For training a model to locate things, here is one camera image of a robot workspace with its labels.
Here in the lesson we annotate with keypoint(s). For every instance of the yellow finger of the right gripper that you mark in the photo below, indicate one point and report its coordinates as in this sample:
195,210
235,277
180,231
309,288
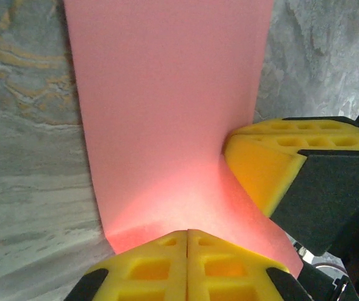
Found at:
307,127
292,182

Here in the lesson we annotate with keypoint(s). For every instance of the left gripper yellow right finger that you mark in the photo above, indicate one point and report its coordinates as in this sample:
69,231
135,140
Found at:
223,276

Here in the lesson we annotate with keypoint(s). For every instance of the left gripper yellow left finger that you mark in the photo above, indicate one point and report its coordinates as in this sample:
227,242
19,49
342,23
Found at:
154,276

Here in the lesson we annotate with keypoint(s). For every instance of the pink square paper sheet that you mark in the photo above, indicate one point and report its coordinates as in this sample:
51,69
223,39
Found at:
166,94

